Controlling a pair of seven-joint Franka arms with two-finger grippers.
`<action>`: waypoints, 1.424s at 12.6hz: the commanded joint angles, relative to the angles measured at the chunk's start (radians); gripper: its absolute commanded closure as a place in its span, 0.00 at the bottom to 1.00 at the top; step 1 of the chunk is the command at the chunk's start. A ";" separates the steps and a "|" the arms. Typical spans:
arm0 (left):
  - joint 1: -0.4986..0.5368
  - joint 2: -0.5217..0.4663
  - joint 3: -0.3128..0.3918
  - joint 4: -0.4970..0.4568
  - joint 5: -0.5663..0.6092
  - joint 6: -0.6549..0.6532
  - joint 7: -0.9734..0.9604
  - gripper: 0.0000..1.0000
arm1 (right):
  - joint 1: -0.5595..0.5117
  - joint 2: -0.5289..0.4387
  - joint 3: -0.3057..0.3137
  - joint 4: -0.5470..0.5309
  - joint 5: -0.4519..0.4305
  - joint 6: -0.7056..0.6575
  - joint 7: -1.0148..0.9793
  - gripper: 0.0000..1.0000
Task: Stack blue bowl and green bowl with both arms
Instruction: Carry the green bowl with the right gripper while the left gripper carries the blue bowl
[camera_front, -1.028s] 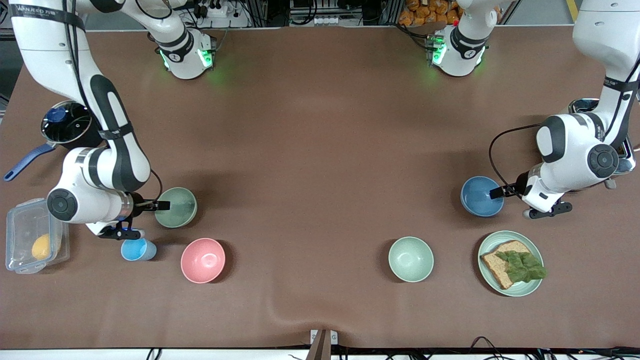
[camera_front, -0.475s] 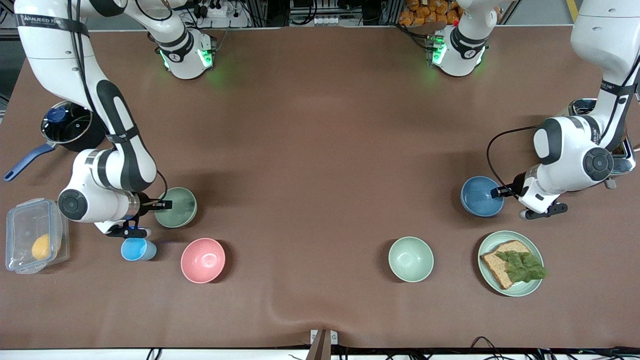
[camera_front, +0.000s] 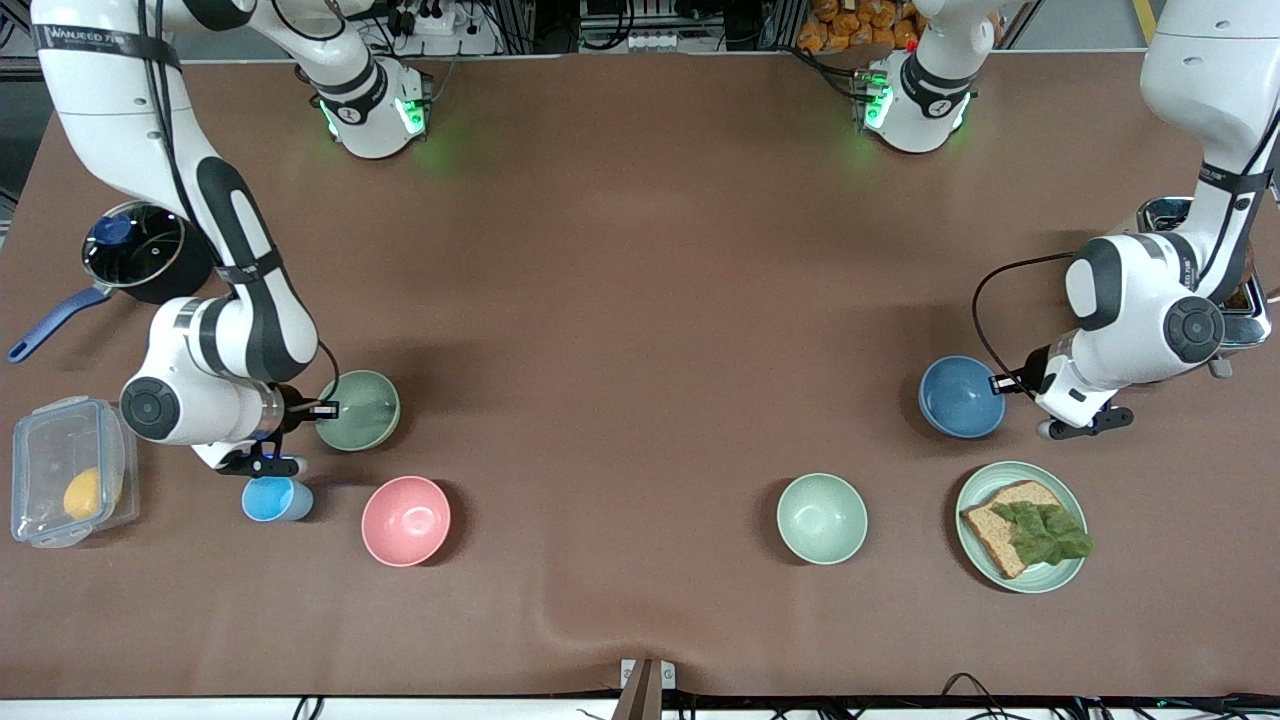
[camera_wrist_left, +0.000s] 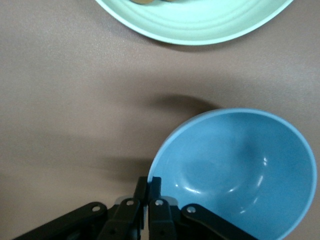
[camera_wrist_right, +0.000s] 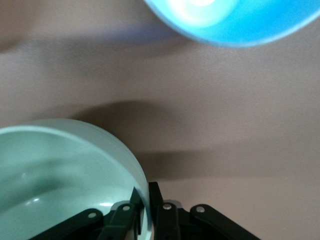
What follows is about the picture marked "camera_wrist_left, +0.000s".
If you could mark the blue bowl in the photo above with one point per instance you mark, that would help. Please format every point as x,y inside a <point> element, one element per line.
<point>237,162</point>

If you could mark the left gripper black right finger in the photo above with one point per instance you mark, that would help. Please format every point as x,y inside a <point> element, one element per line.
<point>160,217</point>

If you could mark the brown bread slice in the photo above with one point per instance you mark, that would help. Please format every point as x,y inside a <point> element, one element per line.
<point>142,1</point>

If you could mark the brown table cover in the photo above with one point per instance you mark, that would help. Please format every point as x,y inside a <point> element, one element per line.
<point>62,87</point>

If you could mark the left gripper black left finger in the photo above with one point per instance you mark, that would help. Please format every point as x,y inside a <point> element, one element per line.
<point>122,215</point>

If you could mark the pale green plate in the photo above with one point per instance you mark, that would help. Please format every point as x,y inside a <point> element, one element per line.
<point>195,25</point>

